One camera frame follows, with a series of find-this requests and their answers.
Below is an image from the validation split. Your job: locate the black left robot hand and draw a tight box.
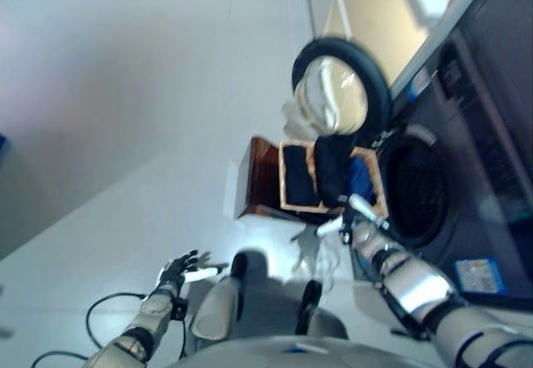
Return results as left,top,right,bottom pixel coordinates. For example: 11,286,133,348
160,250,229,290

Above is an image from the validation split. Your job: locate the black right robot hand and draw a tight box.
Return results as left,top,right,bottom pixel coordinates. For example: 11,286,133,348
316,194,392,244

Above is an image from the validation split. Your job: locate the rectangular wicker laundry basket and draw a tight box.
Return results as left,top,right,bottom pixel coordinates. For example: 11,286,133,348
278,141,388,221

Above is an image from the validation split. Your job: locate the dark grey washing machine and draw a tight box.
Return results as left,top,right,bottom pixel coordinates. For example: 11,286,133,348
370,26,533,302

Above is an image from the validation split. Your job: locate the silver right robot leg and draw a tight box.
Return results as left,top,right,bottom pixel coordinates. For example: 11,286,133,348
295,280,349,340

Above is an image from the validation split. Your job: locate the glossy brown stool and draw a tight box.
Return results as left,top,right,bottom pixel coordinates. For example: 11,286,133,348
235,136,346,226

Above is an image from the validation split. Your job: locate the round glass washer door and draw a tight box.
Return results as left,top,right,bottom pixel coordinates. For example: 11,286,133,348
291,37,392,152

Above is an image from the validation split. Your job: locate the blue rectangular sticker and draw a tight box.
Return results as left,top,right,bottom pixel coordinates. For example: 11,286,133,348
456,259,507,292

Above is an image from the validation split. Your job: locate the silver robot torso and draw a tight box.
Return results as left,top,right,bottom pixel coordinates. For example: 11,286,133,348
166,334,438,368

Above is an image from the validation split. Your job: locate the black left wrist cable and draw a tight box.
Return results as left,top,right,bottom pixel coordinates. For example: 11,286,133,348
32,291,187,368

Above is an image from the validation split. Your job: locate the white appliance enclosure panel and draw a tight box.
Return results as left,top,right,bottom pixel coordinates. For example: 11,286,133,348
389,0,513,98

